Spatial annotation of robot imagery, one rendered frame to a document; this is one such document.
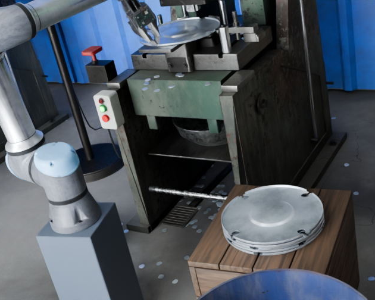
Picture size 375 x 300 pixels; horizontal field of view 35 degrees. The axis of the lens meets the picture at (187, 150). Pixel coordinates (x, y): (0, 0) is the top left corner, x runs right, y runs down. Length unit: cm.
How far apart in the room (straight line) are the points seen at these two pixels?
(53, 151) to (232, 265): 58
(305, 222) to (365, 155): 113
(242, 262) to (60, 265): 55
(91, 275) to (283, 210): 59
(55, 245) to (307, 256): 71
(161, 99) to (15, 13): 77
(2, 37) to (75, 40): 266
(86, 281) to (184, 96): 73
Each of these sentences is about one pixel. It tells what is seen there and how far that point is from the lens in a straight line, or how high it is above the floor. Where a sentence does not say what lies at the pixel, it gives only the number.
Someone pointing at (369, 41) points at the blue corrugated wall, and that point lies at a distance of 328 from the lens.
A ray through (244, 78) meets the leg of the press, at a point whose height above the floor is 64.
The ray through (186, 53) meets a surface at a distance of 211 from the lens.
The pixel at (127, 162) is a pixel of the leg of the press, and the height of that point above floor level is 32.
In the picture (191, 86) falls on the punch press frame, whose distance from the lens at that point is 208.
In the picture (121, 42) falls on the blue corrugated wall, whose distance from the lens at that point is 395.
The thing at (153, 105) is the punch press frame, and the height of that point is 54.
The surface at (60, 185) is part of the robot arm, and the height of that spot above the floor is 60.
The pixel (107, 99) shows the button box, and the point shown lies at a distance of 217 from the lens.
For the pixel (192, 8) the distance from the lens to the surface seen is 222.
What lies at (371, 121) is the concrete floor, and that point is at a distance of 307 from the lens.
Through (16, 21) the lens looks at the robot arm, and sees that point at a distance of 157.
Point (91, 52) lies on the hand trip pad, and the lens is 225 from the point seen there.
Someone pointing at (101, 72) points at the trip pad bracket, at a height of 68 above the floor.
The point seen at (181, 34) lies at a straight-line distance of 210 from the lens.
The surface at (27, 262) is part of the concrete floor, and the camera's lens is 255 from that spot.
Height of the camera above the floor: 135
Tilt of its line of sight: 26 degrees down
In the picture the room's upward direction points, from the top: 12 degrees counter-clockwise
